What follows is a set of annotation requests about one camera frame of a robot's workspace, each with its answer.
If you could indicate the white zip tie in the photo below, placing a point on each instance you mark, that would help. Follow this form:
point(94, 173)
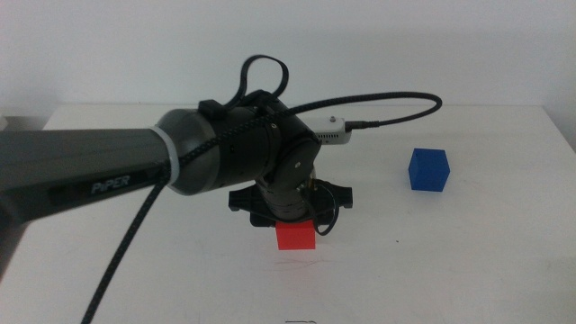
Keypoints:
point(173, 155)

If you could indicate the red cube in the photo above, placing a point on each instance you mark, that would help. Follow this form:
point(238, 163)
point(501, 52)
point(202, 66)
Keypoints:
point(294, 236)

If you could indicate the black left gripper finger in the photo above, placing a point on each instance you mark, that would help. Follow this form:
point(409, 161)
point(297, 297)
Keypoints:
point(321, 215)
point(261, 219)

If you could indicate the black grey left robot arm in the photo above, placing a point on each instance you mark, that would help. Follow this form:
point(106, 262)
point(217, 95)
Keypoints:
point(67, 162)

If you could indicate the blue cube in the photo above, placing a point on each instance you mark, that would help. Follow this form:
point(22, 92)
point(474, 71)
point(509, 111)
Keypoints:
point(427, 173)

